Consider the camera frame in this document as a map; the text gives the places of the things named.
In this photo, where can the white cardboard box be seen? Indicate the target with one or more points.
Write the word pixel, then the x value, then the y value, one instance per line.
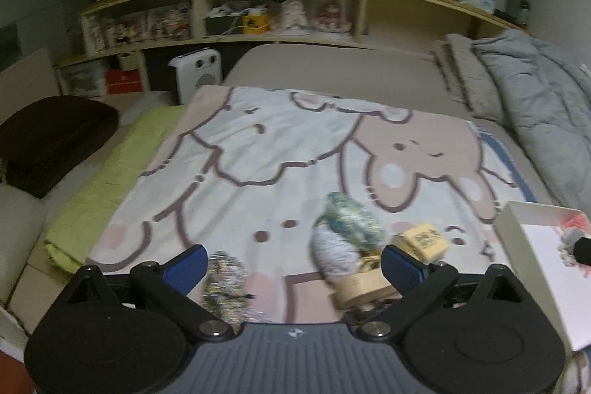
pixel 531 269

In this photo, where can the dark brown cushion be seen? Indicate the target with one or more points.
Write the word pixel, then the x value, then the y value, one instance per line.
pixel 51 140

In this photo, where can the dark green box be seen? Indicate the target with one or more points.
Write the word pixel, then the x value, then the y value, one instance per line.
pixel 222 25

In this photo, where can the grey quilted duvet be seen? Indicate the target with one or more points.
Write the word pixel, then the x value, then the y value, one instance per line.
pixel 540 108

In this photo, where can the red box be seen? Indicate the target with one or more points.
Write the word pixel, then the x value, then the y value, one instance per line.
pixel 122 81

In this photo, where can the floral brocade pouch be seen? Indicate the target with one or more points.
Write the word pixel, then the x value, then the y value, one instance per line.
pixel 348 221

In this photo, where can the green cloth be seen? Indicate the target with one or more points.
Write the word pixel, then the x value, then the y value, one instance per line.
pixel 106 191

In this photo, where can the row of figure display cases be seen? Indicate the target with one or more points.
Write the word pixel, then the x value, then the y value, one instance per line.
pixel 138 27

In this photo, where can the yellow container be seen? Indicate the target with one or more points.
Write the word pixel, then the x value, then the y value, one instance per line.
pixel 256 24

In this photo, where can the doll in clear case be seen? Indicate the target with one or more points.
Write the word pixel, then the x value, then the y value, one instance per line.
pixel 333 16
pixel 293 15

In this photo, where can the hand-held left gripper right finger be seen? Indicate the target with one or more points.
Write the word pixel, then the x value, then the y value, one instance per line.
pixel 400 273

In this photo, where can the white cushion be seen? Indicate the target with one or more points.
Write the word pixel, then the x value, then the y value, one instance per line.
pixel 18 232

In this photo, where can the long wooden shelf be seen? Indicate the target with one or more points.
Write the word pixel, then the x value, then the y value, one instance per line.
pixel 406 8

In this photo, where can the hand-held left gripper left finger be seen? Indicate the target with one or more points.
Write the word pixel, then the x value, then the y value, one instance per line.
pixel 189 271

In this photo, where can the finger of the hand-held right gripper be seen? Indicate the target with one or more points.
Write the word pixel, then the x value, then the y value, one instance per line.
pixel 583 251

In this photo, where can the cartoon printed blanket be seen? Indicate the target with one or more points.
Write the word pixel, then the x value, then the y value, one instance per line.
pixel 277 144

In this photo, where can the grey crochet toy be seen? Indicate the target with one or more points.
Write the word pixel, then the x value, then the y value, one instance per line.
pixel 565 244

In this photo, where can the white fan heater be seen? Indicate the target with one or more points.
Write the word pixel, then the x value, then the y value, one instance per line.
pixel 196 73

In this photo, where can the yellow cardboard box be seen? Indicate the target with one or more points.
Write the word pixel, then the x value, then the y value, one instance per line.
pixel 422 241

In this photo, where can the tissue box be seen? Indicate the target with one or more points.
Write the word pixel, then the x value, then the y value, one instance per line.
pixel 479 0

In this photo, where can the clear storage bin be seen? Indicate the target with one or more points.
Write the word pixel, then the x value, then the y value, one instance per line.
pixel 82 79

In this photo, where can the beige fluffy pillow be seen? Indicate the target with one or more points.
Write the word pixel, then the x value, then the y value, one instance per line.
pixel 466 75

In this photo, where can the pink crochet toy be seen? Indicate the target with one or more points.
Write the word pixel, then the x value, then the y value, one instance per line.
pixel 575 219

